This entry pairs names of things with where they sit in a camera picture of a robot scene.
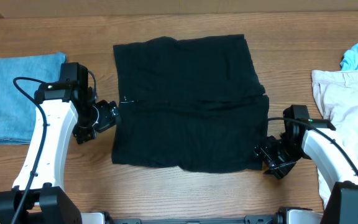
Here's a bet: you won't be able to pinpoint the black shorts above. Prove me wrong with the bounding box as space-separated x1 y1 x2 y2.
112 34 269 173

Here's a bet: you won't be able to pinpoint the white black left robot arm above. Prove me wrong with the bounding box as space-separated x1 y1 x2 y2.
0 62 122 224

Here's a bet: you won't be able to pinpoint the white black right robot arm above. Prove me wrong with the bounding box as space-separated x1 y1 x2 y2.
254 105 358 223

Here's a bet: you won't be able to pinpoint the folded blue denim cloth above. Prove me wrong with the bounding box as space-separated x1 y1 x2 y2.
0 52 66 144

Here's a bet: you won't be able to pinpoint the light pink garment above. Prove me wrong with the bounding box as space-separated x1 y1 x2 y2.
311 69 358 220

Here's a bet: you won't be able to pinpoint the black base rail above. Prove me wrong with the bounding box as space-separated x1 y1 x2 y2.
81 212 274 224

